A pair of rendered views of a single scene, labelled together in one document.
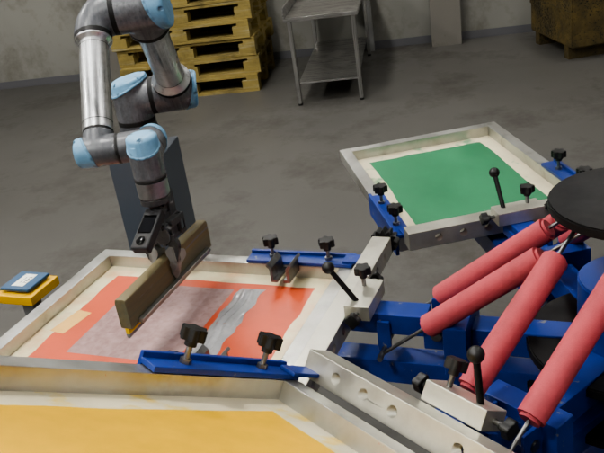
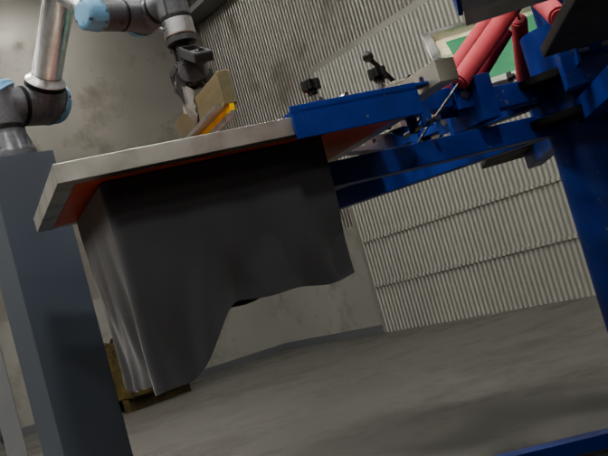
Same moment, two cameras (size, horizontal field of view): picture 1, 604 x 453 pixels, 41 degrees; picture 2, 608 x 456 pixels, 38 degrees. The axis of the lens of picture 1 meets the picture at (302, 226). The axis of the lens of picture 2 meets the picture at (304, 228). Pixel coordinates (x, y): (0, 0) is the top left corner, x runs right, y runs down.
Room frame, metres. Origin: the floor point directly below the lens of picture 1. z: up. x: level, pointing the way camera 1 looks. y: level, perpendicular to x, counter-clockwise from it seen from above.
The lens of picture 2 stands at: (0.25, 1.68, 0.65)
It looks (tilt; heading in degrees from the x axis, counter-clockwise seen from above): 4 degrees up; 314
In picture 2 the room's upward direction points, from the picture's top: 16 degrees counter-clockwise
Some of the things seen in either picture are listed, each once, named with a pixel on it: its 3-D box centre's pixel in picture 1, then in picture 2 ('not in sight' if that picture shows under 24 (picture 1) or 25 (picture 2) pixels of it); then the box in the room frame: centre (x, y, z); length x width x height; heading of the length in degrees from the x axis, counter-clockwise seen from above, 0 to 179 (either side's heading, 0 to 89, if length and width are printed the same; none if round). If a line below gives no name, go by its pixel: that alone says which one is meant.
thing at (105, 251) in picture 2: not in sight; (118, 298); (1.88, 0.62, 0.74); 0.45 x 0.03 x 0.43; 156
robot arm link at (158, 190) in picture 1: (151, 188); (177, 30); (1.78, 0.34, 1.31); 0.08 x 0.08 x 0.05
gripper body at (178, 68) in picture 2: (161, 217); (186, 63); (1.78, 0.33, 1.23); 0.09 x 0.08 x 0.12; 156
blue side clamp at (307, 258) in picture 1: (301, 266); not in sight; (1.91, 0.02, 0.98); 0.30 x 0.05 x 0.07; 66
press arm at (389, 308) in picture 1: (390, 317); (417, 105); (1.53, -0.16, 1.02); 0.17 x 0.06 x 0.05; 66
